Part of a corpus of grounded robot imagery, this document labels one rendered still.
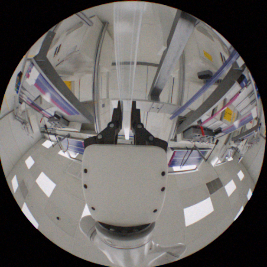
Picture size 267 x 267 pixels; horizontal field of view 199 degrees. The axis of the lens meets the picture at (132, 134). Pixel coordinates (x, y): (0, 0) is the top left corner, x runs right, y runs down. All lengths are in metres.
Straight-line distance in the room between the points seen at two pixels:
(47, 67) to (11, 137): 6.74
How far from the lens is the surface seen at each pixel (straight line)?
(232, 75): 0.44
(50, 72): 0.47
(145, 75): 2.13
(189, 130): 0.63
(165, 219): 2.21
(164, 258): 0.58
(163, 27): 0.32
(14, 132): 7.05
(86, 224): 0.20
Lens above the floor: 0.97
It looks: 29 degrees up
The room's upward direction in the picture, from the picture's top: 177 degrees counter-clockwise
